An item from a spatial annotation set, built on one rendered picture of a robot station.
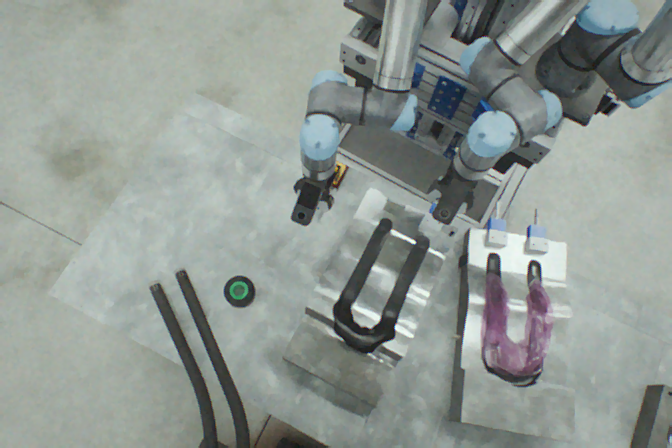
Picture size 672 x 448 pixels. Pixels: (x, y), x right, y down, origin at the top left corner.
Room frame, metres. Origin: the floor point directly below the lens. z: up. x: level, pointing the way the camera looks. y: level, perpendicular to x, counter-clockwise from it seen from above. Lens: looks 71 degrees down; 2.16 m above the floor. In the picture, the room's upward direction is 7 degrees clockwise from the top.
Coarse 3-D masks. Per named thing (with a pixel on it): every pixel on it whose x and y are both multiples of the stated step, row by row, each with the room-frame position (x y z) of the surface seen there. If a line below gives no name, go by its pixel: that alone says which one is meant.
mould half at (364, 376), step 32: (352, 224) 0.45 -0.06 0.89; (416, 224) 0.47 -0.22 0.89; (448, 224) 0.48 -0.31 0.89; (352, 256) 0.37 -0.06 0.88; (384, 256) 0.38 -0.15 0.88; (320, 288) 0.26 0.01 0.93; (384, 288) 0.29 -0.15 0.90; (416, 288) 0.30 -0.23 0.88; (320, 320) 0.20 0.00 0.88; (416, 320) 0.22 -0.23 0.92; (288, 352) 0.11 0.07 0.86; (320, 352) 0.12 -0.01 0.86; (352, 352) 0.13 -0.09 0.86; (384, 352) 0.14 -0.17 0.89; (352, 384) 0.05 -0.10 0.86; (384, 384) 0.06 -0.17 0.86
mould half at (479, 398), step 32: (480, 256) 0.42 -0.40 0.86; (512, 256) 0.43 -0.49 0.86; (544, 256) 0.44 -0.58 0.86; (480, 288) 0.32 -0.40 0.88; (512, 288) 0.34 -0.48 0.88; (480, 320) 0.24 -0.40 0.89; (512, 320) 0.25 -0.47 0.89; (480, 352) 0.17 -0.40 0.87; (480, 384) 0.09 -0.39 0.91; (544, 384) 0.11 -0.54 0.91; (480, 416) 0.02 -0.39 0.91; (512, 416) 0.03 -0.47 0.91; (544, 416) 0.04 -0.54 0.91
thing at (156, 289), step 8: (152, 288) 0.23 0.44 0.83; (160, 288) 0.24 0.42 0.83; (160, 296) 0.22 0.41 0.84; (160, 304) 0.19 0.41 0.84; (168, 304) 0.20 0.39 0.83; (160, 312) 0.17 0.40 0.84; (168, 312) 0.18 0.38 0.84; (168, 320) 0.16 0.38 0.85; (176, 320) 0.16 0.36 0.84; (168, 328) 0.14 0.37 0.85; (176, 328) 0.14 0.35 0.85; (176, 336) 0.12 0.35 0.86; (184, 336) 0.12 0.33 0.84; (176, 344) 0.10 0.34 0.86; (184, 344) 0.10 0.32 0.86; (184, 352) 0.08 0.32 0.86; (184, 360) 0.06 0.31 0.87; (192, 360) 0.07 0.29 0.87; (192, 368) 0.05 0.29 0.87
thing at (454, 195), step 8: (448, 184) 0.47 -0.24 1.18; (456, 184) 0.47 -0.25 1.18; (464, 184) 0.47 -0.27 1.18; (472, 184) 0.47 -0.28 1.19; (448, 192) 0.45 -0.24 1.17; (456, 192) 0.45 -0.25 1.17; (464, 192) 0.45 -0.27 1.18; (440, 200) 0.43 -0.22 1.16; (448, 200) 0.44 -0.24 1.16; (456, 200) 0.44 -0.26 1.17; (464, 200) 0.44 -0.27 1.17; (440, 208) 0.42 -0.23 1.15; (448, 208) 0.42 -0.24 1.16; (456, 208) 0.42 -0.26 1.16; (440, 216) 0.40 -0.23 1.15; (448, 216) 0.40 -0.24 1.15
